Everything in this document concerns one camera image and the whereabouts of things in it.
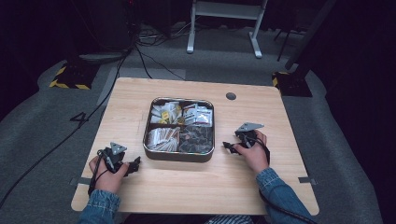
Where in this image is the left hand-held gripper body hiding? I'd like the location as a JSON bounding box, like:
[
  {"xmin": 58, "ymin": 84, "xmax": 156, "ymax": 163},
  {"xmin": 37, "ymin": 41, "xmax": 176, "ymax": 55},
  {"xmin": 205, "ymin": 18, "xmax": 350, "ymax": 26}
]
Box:
[{"xmin": 97, "ymin": 142, "xmax": 129, "ymax": 175}]

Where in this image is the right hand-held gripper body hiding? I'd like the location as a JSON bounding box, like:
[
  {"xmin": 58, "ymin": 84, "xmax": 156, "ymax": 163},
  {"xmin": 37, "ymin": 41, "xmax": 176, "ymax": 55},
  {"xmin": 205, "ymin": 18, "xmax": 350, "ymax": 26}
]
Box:
[{"xmin": 233, "ymin": 121, "xmax": 265, "ymax": 149}]

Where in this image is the brown divided box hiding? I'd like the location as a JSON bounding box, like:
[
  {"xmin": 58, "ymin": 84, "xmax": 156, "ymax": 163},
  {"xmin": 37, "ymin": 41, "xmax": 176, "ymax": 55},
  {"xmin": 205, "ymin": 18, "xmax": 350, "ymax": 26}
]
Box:
[{"xmin": 142, "ymin": 97, "xmax": 216, "ymax": 163}]

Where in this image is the clear box lid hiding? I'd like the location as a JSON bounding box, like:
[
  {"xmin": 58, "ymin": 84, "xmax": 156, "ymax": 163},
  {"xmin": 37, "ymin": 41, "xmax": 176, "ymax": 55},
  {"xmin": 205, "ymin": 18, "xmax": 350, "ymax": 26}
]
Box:
[{"xmin": 142, "ymin": 97, "xmax": 216, "ymax": 157}]

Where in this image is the person's right hand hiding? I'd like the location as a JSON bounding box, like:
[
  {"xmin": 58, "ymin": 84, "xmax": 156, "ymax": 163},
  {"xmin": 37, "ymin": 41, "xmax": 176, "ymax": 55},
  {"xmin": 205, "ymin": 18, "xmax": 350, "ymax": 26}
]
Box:
[{"xmin": 233, "ymin": 130, "xmax": 270, "ymax": 175}]

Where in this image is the person's left hand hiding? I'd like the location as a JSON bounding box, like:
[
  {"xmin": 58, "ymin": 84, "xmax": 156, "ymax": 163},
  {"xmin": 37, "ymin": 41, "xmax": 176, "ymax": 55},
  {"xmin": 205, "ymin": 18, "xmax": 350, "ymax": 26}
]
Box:
[{"xmin": 89, "ymin": 156, "xmax": 130, "ymax": 194}]

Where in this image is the pile of dark packets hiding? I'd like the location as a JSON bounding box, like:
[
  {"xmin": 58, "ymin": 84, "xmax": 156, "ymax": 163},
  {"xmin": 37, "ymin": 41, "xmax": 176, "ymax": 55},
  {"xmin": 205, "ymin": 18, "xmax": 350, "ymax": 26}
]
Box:
[{"xmin": 178, "ymin": 125, "xmax": 215, "ymax": 154}]

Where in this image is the pile of white brown sachets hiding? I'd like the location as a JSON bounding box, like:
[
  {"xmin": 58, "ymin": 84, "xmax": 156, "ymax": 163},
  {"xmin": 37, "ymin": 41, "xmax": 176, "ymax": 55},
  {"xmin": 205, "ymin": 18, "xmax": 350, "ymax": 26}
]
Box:
[{"xmin": 146, "ymin": 126, "xmax": 181, "ymax": 153}]

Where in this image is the grey tape strip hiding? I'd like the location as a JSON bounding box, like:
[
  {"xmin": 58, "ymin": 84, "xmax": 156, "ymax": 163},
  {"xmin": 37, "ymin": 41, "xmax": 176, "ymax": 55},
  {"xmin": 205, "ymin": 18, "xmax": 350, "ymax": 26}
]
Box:
[
  {"xmin": 69, "ymin": 176, "xmax": 92, "ymax": 187},
  {"xmin": 298, "ymin": 176, "xmax": 318, "ymax": 185}
]

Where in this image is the pile of white red packets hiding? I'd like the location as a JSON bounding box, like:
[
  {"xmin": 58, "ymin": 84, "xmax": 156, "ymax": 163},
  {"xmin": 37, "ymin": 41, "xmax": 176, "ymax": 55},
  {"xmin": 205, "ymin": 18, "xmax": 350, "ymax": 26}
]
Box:
[{"xmin": 181, "ymin": 103, "xmax": 214, "ymax": 127}]

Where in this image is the pile of white yellow packets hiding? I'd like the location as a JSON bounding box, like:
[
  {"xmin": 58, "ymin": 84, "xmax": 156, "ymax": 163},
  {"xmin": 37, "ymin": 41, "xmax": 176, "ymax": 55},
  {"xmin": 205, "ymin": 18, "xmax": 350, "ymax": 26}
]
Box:
[{"xmin": 149, "ymin": 102, "xmax": 183, "ymax": 125}]

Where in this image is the person's striped clothing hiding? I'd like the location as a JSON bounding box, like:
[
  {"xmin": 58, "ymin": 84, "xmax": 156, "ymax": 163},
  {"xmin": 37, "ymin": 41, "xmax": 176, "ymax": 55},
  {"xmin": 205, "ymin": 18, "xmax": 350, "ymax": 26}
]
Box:
[{"xmin": 204, "ymin": 214, "xmax": 255, "ymax": 224}]

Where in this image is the black yellow striped base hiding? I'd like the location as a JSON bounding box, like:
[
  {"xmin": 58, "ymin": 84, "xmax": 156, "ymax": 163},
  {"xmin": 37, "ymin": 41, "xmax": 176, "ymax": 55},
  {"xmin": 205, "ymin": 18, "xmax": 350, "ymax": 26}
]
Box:
[
  {"xmin": 49, "ymin": 62, "xmax": 101, "ymax": 91},
  {"xmin": 271, "ymin": 71, "xmax": 313, "ymax": 98}
]

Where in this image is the grey flat stand base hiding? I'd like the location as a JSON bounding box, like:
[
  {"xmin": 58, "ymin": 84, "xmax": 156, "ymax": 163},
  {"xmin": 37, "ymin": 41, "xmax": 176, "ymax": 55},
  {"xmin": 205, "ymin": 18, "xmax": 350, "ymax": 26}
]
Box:
[{"xmin": 78, "ymin": 50, "xmax": 126, "ymax": 65}]

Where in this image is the black slanted pole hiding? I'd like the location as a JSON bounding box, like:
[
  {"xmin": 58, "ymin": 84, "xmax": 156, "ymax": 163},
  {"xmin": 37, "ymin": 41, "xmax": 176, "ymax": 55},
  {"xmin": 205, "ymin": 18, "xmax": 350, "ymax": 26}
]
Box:
[{"xmin": 284, "ymin": 0, "xmax": 338, "ymax": 71}]

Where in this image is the white metal stand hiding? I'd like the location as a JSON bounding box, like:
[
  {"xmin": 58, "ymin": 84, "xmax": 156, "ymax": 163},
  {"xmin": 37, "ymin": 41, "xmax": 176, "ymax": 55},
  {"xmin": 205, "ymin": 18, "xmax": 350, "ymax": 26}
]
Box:
[{"xmin": 186, "ymin": 0, "xmax": 269, "ymax": 60}]

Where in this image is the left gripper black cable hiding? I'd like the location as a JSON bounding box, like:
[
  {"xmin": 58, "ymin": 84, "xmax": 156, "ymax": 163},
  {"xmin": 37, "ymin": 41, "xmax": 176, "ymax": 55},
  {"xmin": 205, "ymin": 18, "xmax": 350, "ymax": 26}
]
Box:
[{"xmin": 88, "ymin": 148, "xmax": 109, "ymax": 197}]

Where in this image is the long black floor cable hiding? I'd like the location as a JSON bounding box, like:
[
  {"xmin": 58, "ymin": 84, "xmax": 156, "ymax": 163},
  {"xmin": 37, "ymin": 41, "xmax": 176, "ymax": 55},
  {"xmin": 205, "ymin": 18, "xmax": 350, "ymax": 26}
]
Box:
[{"xmin": 0, "ymin": 46, "xmax": 134, "ymax": 209}]

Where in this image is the thin black floor cable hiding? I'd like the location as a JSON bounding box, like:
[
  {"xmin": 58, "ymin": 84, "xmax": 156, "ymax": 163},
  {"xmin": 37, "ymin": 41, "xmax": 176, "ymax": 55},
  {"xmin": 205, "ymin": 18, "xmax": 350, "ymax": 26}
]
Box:
[{"xmin": 134, "ymin": 46, "xmax": 187, "ymax": 81}]

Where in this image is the tangle of floor cables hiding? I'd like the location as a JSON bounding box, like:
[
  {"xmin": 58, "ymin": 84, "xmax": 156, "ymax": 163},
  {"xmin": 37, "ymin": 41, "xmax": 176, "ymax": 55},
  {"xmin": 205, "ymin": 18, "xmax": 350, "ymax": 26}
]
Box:
[{"xmin": 136, "ymin": 22, "xmax": 191, "ymax": 48}]

